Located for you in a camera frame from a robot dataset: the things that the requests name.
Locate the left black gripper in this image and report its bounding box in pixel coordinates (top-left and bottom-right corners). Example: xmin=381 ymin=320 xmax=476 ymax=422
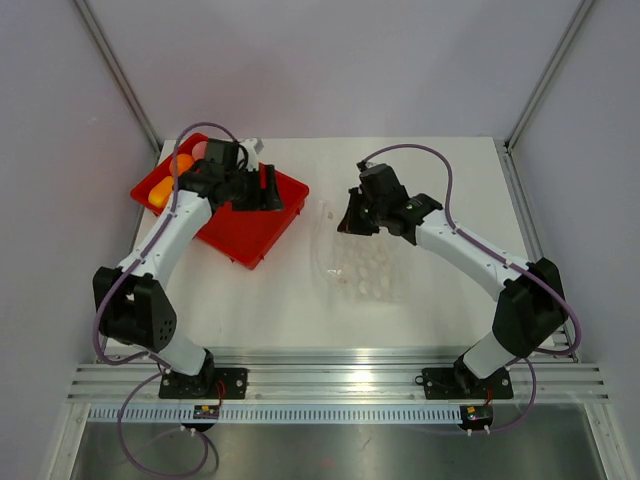
xmin=226 ymin=166 xmax=284 ymax=212

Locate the clear dotted zip bag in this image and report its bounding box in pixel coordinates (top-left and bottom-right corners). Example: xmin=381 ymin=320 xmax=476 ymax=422
xmin=310 ymin=200 xmax=407 ymax=304

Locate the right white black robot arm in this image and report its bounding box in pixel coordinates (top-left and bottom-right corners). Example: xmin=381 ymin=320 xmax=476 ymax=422
xmin=337 ymin=164 xmax=568 ymax=397

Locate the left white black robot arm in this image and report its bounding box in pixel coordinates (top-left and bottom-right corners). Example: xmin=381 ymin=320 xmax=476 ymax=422
xmin=92 ymin=138 xmax=284 ymax=399

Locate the red plastic tray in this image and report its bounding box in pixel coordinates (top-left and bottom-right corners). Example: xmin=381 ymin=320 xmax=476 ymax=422
xmin=130 ymin=133 xmax=309 ymax=270

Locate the pink peach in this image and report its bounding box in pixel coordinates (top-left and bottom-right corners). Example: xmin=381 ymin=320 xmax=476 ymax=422
xmin=191 ymin=141 xmax=208 ymax=161

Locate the orange persimmon fruit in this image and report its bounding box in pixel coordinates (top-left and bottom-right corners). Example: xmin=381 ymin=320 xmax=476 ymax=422
xmin=169 ymin=154 xmax=195 ymax=176

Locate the yellow orange mango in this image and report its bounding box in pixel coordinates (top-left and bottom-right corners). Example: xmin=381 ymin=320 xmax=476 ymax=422
xmin=148 ymin=176 xmax=174 ymax=209

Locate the right small circuit board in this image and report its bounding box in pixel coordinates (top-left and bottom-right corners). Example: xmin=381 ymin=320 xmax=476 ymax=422
xmin=459 ymin=404 xmax=494 ymax=432

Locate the small circuit board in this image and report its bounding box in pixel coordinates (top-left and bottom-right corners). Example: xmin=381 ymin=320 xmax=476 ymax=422
xmin=193 ymin=405 xmax=220 ymax=420
xmin=459 ymin=404 xmax=494 ymax=432

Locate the left small circuit board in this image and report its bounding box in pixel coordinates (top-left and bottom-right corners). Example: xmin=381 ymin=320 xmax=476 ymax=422
xmin=193 ymin=405 xmax=220 ymax=420

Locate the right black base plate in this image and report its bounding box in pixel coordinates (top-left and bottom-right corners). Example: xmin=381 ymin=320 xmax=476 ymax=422
xmin=414 ymin=367 xmax=514 ymax=400

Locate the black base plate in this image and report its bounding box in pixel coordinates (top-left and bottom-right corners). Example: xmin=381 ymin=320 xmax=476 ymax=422
xmin=414 ymin=367 xmax=514 ymax=400
xmin=158 ymin=367 xmax=249 ymax=400

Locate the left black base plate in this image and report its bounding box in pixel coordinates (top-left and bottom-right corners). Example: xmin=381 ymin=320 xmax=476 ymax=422
xmin=158 ymin=367 xmax=249 ymax=400

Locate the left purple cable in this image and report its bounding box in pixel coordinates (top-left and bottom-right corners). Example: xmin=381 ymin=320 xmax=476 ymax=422
xmin=92 ymin=119 xmax=251 ymax=475

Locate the aluminium mounting rail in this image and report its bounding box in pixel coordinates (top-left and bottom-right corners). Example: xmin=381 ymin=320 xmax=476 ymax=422
xmin=67 ymin=319 xmax=611 ymax=405

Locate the left aluminium frame post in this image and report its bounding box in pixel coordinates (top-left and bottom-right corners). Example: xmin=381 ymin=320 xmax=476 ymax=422
xmin=70 ymin=0 xmax=163 ymax=157

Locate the aluminium frame post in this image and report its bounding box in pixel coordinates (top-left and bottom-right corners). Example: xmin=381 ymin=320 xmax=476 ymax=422
xmin=70 ymin=0 xmax=163 ymax=157
xmin=504 ymin=0 xmax=599 ymax=154

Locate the white slotted cable duct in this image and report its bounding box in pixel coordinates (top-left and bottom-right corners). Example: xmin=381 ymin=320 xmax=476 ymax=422
xmin=88 ymin=403 xmax=461 ymax=425

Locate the right aluminium frame post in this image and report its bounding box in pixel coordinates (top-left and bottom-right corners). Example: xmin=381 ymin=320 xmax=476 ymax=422
xmin=504 ymin=0 xmax=599 ymax=154

